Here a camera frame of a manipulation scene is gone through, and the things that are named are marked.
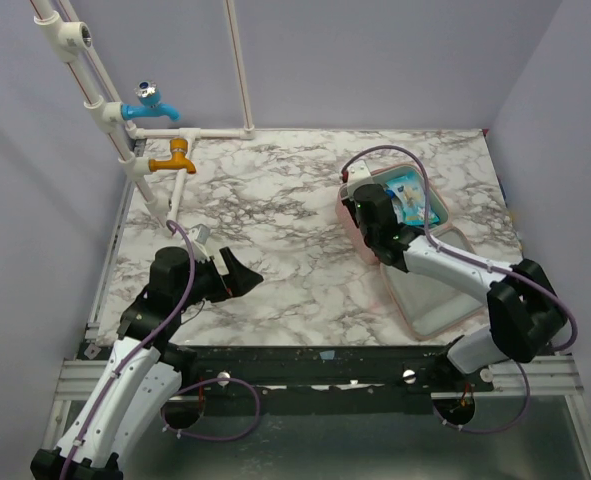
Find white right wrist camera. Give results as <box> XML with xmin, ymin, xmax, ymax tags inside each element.
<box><xmin>342</xmin><ymin>160</ymin><xmax>373</xmax><ymax>188</ymax></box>

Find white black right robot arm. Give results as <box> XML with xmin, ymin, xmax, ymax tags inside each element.
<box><xmin>348</xmin><ymin>183</ymin><xmax>567</xmax><ymax>375</ymax></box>

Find blue water tap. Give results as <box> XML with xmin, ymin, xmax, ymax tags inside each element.
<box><xmin>120</xmin><ymin>80</ymin><xmax>181</xmax><ymax>122</ymax></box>

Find white pvc pipe frame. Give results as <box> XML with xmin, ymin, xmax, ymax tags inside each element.
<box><xmin>31</xmin><ymin>1</ymin><xmax>256</xmax><ymax>227</ymax></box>

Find yellow water tap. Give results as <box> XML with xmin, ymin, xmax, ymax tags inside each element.
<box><xmin>148</xmin><ymin>138</ymin><xmax>196</xmax><ymax>174</ymax></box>

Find aluminium profile rail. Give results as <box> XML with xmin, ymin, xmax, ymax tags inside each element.
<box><xmin>55</xmin><ymin>360</ymin><xmax>107</xmax><ymax>401</ymax></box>

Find pink medicine kit case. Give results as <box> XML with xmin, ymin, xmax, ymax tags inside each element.
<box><xmin>336</xmin><ymin>160</ymin><xmax>489</xmax><ymax>340</ymax></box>

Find blue cotton swab bag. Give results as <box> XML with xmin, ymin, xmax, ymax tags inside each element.
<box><xmin>384</xmin><ymin>171</ymin><xmax>426</xmax><ymax>226</ymax></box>

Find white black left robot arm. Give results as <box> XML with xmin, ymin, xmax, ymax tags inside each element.
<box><xmin>30</xmin><ymin>247</ymin><xmax>263</xmax><ymax>479</ymax></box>

